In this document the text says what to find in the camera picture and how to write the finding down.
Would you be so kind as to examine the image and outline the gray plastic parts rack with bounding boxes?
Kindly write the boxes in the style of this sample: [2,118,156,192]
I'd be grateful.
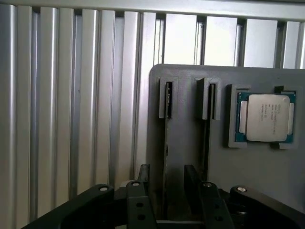
[146,63,305,229]

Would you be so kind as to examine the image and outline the silver CPU green board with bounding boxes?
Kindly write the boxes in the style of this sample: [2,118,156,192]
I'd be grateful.
[234,91,298,145]

